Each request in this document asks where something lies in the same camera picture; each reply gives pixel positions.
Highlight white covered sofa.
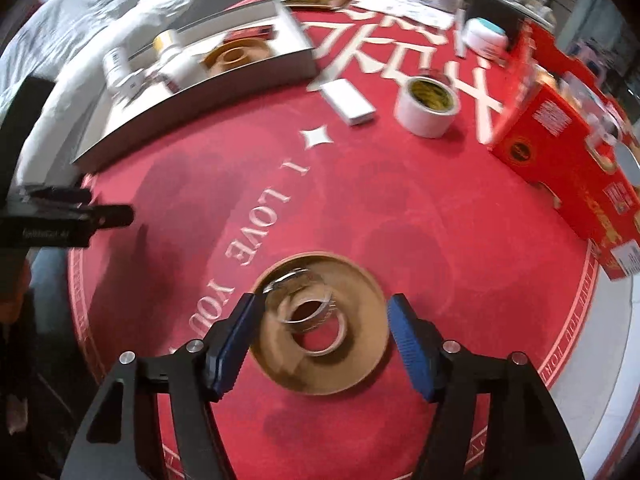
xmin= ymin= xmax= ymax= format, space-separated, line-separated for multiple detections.
xmin=0 ymin=0 xmax=296 ymax=161

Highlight small white rectangular box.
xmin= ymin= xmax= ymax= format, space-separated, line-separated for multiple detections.
xmin=320 ymin=79 xmax=376 ymax=127

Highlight white shallow cardboard box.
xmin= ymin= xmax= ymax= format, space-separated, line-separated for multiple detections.
xmin=70 ymin=0 xmax=321 ymax=173

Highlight person's dark clothing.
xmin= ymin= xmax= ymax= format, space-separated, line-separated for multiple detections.
xmin=0 ymin=260 xmax=101 ymax=480

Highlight white papers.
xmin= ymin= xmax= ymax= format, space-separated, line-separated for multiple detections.
xmin=350 ymin=0 xmax=456 ymax=31

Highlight white tape roll yellow core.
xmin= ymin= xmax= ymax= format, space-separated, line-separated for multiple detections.
xmin=393 ymin=76 xmax=462 ymax=138

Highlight white jar with teal lid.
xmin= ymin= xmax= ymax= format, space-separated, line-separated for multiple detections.
xmin=460 ymin=17 xmax=508 ymax=58

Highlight red round tablecloth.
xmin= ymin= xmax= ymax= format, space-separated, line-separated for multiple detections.
xmin=67 ymin=0 xmax=640 ymax=480

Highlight black box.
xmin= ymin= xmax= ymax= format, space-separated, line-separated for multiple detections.
xmin=467 ymin=0 xmax=526 ymax=41

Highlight round wooden dish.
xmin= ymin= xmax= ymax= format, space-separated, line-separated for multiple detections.
xmin=248 ymin=253 xmax=392 ymax=397
xmin=202 ymin=39 xmax=273 ymax=78

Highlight person's jeans leg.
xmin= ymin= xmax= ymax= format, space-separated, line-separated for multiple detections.
xmin=27 ymin=247 xmax=76 ymax=291

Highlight large white plastic bottle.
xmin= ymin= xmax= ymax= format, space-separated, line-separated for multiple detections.
xmin=102 ymin=47 xmax=133 ymax=93

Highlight thin white tape roll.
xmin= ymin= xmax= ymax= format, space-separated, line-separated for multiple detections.
xmin=285 ymin=305 xmax=348 ymax=358

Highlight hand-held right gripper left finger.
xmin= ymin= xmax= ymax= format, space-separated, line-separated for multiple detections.
xmin=60 ymin=292 xmax=258 ymax=480

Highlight red printed card box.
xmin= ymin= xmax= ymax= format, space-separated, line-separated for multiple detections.
xmin=222 ymin=25 xmax=278 ymax=43

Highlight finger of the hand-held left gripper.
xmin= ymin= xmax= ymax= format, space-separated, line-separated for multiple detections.
xmin=75 ymin=204 xmax=135 ymax=228

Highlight white bottle with gold cap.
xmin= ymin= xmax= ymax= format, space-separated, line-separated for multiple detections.
xmin=151 ymin=29 xmax=198 ymax=88

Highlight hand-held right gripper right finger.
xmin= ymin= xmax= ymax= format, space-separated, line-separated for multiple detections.
xmin=386 ymin=294 xmax=586 ymax=480

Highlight clear tape roll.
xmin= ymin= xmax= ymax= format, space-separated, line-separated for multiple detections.
xmin=263 ymin=270 xmax=336 ymax=333

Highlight red gift box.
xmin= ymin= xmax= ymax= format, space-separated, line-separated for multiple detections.
xmin=487 ymin=17 xmax=640 ymax=281

